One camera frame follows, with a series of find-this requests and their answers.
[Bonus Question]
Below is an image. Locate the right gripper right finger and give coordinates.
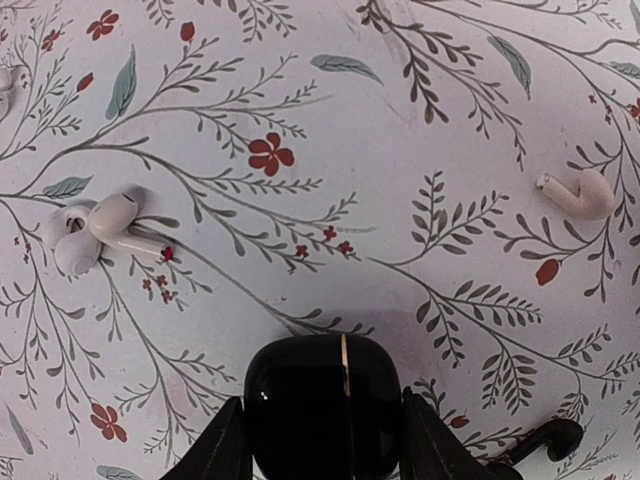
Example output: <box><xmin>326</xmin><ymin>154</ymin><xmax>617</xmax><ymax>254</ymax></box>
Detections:
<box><xmin>399</xmin><ymin>387</ymin><xmax>523</xmax><ymax>480</ymax></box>

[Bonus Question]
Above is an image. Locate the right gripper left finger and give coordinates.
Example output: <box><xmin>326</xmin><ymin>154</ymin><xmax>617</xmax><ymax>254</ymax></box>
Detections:
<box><xmin>162</xmin><ymin>397</ymin><xmax>250</xmax><ymax>480</ymax></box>

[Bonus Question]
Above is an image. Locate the black gold-trim charging case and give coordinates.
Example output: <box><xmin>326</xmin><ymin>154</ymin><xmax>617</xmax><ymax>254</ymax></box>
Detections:
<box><xmin>244</xmin><ymin>334</ymin><xmax>402</xmax><ymax>479</ymax></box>

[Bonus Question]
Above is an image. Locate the black earbud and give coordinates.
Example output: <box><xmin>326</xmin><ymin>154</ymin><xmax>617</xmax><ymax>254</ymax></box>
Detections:
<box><xmin>502</xmin><ymin>418</ymin><xmax>584</xmax><ymax>466</ymax></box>

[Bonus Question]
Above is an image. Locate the white stem earbud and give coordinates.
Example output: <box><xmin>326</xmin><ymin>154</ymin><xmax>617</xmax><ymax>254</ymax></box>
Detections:
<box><xmin>535</xmin><ymin>169</ymin><xmax>616</xmax><ymax>220</ymax></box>

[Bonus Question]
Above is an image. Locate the white earbud centre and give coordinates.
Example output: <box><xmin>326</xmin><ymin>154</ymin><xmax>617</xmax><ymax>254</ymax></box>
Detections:
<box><xmin>41</xmin><ymin>193</ymin><xmax>174</xmax><ymax>276</ymax></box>

